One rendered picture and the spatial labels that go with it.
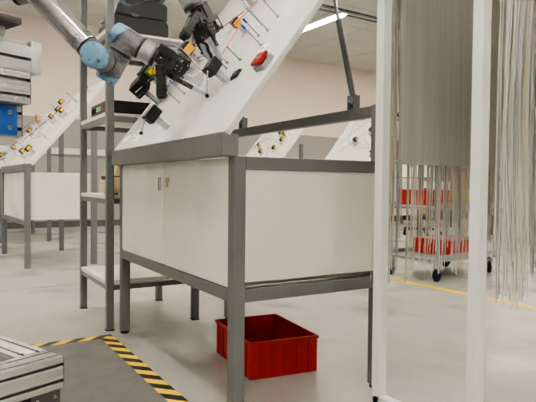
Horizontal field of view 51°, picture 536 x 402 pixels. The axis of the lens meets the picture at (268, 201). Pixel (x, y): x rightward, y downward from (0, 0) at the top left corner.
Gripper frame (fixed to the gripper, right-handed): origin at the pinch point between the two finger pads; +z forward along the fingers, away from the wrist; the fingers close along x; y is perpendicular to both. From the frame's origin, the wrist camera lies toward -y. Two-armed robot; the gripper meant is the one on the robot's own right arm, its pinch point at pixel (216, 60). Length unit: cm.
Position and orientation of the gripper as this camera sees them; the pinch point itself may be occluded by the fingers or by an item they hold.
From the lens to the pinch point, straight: 201.8
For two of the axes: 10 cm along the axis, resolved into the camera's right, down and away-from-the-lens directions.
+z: 4.6, 8.7, 1.9
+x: -6.2, 1.6, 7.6
